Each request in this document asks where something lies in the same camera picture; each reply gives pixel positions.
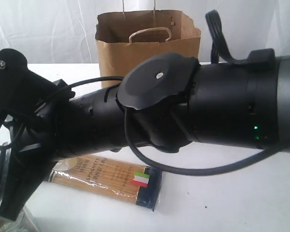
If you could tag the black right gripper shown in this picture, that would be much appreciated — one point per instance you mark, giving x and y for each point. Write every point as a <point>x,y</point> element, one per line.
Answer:
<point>30,155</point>

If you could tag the brown paper bag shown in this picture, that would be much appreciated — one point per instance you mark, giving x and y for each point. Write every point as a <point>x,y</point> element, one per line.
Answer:
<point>125,39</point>

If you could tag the clear jar gold lid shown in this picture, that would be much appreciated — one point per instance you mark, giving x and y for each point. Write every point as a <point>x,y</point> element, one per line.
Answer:
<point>25,222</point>

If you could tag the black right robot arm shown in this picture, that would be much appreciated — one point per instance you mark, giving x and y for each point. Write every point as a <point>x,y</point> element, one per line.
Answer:
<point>166,102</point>

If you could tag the white curtain backdrop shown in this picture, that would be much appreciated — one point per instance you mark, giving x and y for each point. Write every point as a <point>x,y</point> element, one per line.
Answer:
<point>63,31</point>

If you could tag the spaghetti packet navy blue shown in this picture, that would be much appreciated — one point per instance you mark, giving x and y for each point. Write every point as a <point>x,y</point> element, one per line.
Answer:
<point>128,182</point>

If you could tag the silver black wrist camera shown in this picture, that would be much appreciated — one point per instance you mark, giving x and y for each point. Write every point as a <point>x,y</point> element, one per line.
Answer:
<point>21,90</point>

